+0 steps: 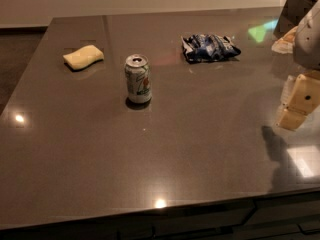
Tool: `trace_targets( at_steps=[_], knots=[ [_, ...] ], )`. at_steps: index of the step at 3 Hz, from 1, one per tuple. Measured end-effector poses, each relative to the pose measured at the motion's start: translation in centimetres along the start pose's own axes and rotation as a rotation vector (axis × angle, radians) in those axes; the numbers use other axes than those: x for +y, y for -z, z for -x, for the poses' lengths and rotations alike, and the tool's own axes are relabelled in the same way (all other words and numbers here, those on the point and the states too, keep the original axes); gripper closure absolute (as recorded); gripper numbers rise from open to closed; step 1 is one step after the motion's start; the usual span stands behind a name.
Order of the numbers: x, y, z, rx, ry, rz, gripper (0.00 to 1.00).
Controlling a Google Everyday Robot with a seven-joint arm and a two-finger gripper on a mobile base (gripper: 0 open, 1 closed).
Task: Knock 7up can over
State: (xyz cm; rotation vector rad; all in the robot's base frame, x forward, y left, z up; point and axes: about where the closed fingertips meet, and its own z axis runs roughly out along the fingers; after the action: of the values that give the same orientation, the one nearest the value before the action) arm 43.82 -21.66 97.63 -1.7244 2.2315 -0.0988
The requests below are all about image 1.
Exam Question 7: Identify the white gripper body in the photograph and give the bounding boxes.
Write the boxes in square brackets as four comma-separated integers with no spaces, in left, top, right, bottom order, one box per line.
[293,0,320,70]

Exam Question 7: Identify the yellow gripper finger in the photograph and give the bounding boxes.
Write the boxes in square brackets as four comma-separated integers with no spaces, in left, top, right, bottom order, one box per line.
[276,71,320,130]
[281,75,296,104]

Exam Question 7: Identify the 7up soda can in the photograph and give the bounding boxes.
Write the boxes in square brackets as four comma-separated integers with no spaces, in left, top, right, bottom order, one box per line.
[124,54,152,104]

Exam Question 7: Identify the crumpled white wrapper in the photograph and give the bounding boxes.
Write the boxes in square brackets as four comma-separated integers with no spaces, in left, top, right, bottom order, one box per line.
[271,26,297,54]

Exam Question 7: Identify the dark box in corner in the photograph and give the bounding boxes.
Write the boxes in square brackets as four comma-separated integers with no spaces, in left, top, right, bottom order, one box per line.
[274,0,315,38]

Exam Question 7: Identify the blue chip bag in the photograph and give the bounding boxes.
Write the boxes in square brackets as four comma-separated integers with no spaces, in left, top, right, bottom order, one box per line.
[181,34,241,63]

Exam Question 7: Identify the dark cabinet drawers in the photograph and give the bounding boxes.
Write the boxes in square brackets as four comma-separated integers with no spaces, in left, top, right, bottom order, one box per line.
[0,191,320,240]

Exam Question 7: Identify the yellow sponge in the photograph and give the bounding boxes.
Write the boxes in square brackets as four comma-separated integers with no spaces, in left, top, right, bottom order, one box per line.
[63,45,104,71]

